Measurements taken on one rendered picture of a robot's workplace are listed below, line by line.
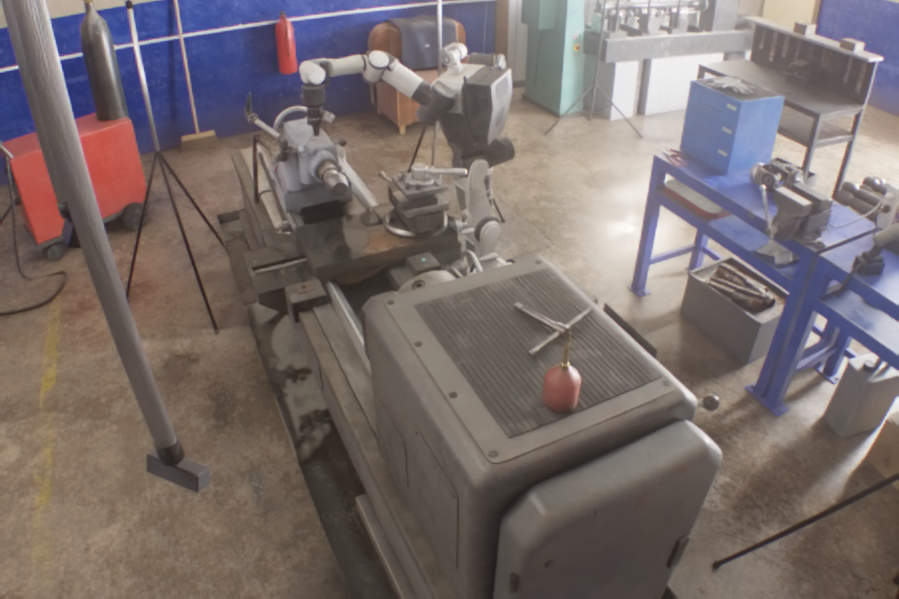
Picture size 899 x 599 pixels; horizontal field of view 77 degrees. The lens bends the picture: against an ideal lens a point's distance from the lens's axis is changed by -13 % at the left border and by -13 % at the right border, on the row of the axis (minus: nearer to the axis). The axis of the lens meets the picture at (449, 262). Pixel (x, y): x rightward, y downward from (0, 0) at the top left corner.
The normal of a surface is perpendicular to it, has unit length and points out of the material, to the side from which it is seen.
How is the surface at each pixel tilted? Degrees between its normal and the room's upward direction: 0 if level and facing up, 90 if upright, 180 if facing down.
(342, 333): 0
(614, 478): 0
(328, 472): 0
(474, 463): 45
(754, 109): 90
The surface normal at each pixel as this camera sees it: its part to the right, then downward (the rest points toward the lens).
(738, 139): 0.43, 0.49
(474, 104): -0.47, 0.57
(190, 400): 0.00, -0.84
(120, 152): 0.71, 0.38
